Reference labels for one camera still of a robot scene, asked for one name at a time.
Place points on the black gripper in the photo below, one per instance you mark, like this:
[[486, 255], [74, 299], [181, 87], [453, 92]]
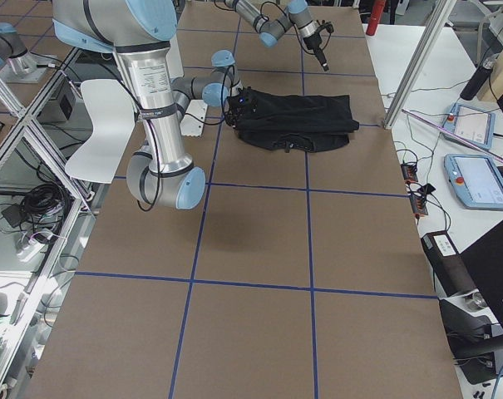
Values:
[[234, 111], [316, 42]]

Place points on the black graphic t-shirt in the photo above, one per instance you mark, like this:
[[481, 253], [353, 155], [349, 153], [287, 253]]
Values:
[[308, 123]]

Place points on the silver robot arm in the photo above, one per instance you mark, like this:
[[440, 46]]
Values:
[[138, 35], [295, 15]]

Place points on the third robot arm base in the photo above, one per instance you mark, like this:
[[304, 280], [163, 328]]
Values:
[[17, 64]]

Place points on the red bottle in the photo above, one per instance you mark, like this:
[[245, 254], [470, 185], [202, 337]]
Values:
[[375, 17]]

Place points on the white plastic chair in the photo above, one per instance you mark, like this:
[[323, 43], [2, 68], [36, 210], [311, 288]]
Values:
[[112, 115]]

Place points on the black water bottle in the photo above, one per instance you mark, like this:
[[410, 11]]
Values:
[[479, 78]]

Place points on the far blue teach pendant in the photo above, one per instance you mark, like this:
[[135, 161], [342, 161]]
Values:
[[471, 124]]

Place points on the blue teach pendant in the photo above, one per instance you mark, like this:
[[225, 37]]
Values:
[[471, 124], [475, 180]]

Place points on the orange terminal block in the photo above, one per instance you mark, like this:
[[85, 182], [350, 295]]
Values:
[[416, 191]]

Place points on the grey electrical box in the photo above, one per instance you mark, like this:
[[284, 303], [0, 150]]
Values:
[[59, 106]]

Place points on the near blue teach pendant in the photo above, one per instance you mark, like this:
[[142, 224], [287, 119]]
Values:
[[475, 180]]

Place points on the white power strip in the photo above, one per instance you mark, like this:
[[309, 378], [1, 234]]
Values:
[[31, 245]]

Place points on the black monitor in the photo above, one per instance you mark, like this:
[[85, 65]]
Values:
[[477, 344]]

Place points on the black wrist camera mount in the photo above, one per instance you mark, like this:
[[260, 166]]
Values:
[[327, 26]]

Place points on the aluminium frame post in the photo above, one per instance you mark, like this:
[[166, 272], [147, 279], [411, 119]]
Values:
[[427, 41]]

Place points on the aluminium frame rail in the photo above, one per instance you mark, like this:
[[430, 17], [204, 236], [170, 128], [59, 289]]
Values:
[[27, 127]]

